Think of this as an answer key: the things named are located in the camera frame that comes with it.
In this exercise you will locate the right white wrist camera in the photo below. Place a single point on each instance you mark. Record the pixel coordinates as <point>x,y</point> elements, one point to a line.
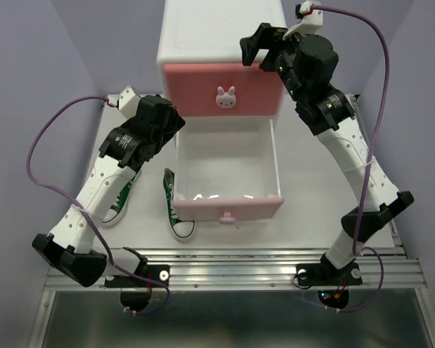
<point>311,19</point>

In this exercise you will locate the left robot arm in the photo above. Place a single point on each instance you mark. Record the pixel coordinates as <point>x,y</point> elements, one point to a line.
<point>74,246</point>

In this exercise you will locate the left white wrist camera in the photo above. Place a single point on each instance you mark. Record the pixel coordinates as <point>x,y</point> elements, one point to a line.
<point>126,102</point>

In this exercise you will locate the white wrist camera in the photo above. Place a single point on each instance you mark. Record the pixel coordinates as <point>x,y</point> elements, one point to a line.
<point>126,102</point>
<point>311,19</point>

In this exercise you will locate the pink front drawer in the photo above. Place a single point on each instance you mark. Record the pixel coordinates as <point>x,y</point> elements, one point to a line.
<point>192,89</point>

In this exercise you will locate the pink bunny drawer knob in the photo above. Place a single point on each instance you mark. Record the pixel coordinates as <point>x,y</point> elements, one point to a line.
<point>225,99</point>

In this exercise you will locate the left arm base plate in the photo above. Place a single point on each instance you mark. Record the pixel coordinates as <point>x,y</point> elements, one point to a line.
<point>155,276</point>

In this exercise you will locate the light pink drawer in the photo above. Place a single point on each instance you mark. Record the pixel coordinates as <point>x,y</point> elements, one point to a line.
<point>227,164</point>

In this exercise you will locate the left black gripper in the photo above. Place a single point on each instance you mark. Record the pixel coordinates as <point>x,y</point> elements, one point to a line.
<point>175,124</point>

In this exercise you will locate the pink lower drawer knob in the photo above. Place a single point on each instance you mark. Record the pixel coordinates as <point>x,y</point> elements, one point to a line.
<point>227,218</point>

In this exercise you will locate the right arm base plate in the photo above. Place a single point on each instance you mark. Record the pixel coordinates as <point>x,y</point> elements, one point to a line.
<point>323,274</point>

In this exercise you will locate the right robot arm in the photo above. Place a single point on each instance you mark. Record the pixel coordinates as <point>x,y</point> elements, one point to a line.
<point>331,118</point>

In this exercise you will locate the white shoe cabinet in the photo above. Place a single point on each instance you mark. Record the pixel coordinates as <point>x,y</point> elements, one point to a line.
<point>210,31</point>

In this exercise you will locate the green sneaker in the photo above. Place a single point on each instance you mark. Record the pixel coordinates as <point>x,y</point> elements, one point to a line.
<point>119,206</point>
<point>182,230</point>

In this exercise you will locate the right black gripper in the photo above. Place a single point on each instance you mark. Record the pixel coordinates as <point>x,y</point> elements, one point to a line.
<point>265,37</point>

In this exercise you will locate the aluminium rail frame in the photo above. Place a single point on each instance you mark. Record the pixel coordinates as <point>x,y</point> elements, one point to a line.
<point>250,255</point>

